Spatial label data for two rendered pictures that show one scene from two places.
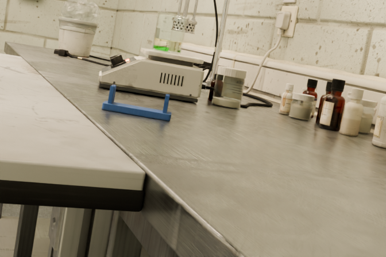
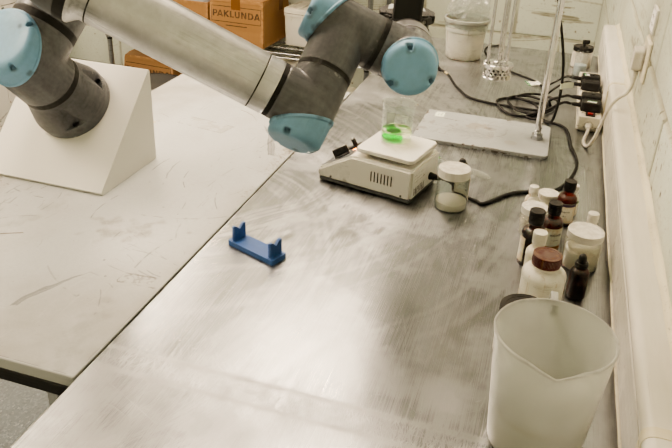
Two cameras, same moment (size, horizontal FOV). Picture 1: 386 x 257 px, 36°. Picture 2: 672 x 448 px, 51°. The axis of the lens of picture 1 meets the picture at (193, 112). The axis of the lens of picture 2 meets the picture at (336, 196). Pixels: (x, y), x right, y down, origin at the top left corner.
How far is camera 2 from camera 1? 0.82 m
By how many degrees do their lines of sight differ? 42
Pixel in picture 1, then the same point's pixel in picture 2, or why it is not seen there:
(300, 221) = not seen: outside the picture
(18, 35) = not seen: outside the picture
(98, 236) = not seen: hidden behind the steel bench
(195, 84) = (403, 185)
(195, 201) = (40, 425)
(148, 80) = (359, 177)
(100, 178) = (47, 375)
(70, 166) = (28, 365)
